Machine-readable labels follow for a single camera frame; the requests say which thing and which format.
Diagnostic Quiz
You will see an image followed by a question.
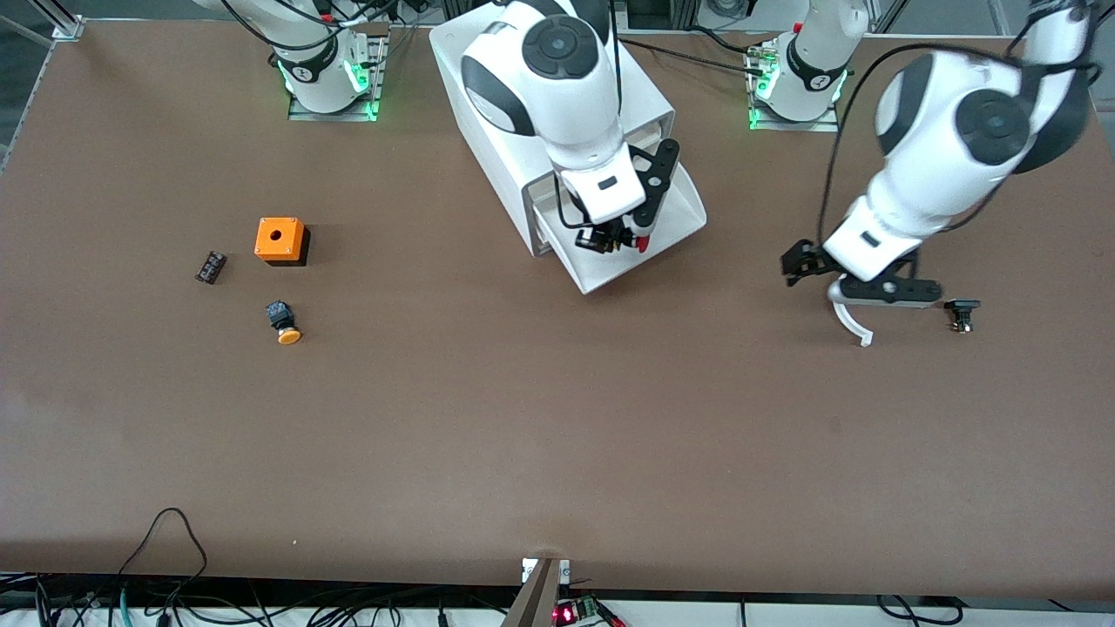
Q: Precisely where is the orange push button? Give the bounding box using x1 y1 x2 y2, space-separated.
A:
266 300 303 346

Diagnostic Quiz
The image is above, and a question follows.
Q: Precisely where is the white curved plastic piece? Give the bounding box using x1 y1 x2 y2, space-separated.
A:
828 299 875 347

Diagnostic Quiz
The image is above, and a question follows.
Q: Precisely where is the orange box with hole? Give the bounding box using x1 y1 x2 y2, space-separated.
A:
254 217 311 267

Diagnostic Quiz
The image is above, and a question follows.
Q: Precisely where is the red lit circuit module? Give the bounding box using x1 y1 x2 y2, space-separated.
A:
553 595 626 627

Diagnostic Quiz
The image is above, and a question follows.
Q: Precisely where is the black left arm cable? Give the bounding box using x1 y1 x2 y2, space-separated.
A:
817 39 1098 253

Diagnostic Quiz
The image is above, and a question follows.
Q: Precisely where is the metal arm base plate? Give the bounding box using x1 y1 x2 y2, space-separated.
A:
747 39 840 133
287 35 389 123

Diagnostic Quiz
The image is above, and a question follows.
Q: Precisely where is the black cable on table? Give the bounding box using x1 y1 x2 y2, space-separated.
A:
610 35 772 71

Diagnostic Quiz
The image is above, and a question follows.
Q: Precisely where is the white table edge rail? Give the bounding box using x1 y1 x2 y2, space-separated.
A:
0 601 1115 627

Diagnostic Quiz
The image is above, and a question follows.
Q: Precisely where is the grey angled post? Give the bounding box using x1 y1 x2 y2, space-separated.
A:
501 557 563 627

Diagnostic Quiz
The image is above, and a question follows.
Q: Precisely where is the black looped cable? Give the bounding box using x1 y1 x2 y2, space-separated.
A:
118 508 208 610

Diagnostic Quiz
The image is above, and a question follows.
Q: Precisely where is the aluminium frame profile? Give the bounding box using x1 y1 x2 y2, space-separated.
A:
35 0 85 42

